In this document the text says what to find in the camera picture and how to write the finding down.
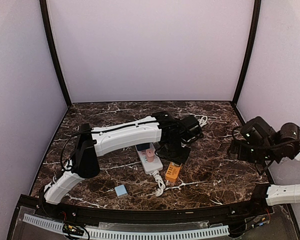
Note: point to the left black frame post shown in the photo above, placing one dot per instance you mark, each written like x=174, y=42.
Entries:
x=53, y=51

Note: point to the light blue plug adapter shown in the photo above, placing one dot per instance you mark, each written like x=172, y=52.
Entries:
x=121, y=191

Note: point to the orange power strip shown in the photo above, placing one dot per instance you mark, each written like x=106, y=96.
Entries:
x=172, y=172

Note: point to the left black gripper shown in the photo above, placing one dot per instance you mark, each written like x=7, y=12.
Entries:
x=176, y=153

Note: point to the light blue slotted cable duct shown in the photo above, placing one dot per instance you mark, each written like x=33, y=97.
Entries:
x=115, y=231

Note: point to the black frame post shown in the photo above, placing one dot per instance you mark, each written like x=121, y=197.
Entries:
x=53, y=51
x=248, y=50

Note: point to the right black frame post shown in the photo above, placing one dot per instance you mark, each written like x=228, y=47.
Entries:
x=248, y=50

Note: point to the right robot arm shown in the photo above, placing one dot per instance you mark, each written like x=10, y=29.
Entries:
x=262, y=145

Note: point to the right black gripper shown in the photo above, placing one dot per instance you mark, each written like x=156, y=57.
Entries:
x=235, y=152

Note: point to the pink plug adapter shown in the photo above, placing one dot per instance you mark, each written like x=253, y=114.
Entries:
x=150, y=155

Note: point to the white multicolour power strip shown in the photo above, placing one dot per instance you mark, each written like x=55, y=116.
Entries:
x=150, y=167

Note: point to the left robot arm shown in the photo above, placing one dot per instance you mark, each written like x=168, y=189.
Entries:
x=173, y=135

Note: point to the blue cube socket adapter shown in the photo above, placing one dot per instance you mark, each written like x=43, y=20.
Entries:
x=143, y=146

